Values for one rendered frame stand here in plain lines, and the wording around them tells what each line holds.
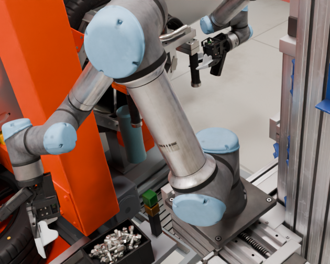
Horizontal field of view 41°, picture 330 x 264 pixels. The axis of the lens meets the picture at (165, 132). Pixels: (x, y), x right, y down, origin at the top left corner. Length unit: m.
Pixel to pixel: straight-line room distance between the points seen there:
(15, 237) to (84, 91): 0.82
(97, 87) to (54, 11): 0.26
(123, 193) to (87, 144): 0.54
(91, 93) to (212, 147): 0.32
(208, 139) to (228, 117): 1.86
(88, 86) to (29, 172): 0.27
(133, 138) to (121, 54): 1.06
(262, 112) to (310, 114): 1.95
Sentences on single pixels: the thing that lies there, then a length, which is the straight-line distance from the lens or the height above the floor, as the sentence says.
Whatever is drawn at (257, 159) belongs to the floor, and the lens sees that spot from 2.62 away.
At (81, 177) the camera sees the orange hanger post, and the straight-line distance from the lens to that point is 1.49.
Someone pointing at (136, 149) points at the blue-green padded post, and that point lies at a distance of 1.88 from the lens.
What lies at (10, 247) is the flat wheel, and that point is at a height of 0.50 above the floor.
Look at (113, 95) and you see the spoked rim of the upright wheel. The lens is 2.00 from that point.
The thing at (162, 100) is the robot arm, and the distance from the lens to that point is 0.87.
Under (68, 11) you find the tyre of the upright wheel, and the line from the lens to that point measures 1.75.
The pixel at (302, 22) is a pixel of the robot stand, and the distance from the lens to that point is 0.95.
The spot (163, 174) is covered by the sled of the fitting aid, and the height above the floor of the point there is 0.16.
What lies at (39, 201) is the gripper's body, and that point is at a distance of 1.22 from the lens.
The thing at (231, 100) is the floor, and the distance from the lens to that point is 3.10.
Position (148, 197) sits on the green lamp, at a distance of 1.52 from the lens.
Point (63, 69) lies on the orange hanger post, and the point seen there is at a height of 1.16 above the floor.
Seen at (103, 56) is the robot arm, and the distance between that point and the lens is 0.82.
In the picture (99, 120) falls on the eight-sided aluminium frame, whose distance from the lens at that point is 1.85.
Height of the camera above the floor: 1.74
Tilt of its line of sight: 37 degrees down
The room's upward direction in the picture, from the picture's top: 9 degrees counter-clockwise
